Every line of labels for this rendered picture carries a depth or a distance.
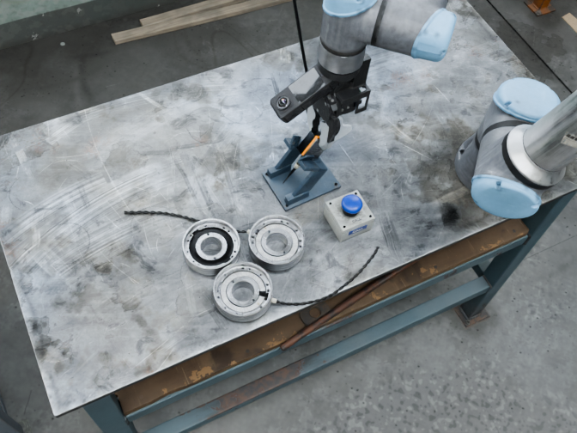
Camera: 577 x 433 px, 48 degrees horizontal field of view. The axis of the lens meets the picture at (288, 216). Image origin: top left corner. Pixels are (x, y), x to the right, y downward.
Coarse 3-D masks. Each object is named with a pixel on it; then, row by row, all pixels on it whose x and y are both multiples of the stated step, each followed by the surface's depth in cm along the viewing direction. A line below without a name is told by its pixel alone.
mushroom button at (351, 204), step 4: (348, 196) 121; (352, 196) 121; (356, 196) 121; (344, 200) 120; (348, 200) 120; (352, 200) 120; (356, 200) 120; (360, 200) 121; (344, 204) 120; (348, 204) 120; (352, 204) 120; (356, 204) 120; (360, 204) 120; (344, 208) 120; (348, 208) 120; (352, 208) 120; (356, 208) 120; (360, 208) 120; (348, 212) 120; (352, 212) 120; (356, 212) 120
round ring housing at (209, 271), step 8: (192, 224) 120; (200, 224) 121; (208, 224) 121; (216, 224) 121; (224, 224) 121; (192, 232) 120; (232, 232) 121; (184, 240) 118; (200, 240) 119; (208, 240) 121; (216, 240) 121; (224, 240) 120; (184, 248) 117; (200, 248) 118; (224, 248) 119; (184, 256) 118; (200, 256) 118; (208, 256) 118; (216, 256) 118; (192, 264) 116; (200, 264) 117; (224, 264) 116; (200, 272) 117; (208, 272) 116; (216, 272) 117
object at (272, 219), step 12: (264, 216) 121; (276, 216) 122; (252, 228) 120; (300, 228) 121; (252, 240) 120; (264, 240) 120; (288, 240) 120; (300, 240) 121; (252, 252) 117; (276, 252) 119; (300, 252) 118; (264, 264) 117; (276, 264) 116; (288, 264) 117
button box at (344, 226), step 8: (352, 192) 125; (336, 200) 124; (328, 208) 123; (336, 208) 123; (368, 208) 123; (328, 216) 125; (336, 216) 122; (344, 216) 122; (352, 216) 122; (360, 216) 122; (368, 216) 122; (336, 224) 122; (344, 224) 121; (352, 224) 121; (360, 224) 121; (368, 224) 123; (336, 232) 124; (344, 232) 121; (352, 232) 123; (360, 232) 124; (344, 240) 124
